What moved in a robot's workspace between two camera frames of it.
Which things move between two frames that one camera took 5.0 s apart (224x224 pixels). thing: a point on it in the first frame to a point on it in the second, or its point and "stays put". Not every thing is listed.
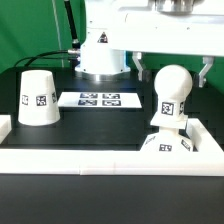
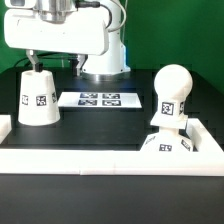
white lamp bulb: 172,85 stays put
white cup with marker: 38,98 stays put
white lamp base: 168,138 stays put
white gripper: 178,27 to 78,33
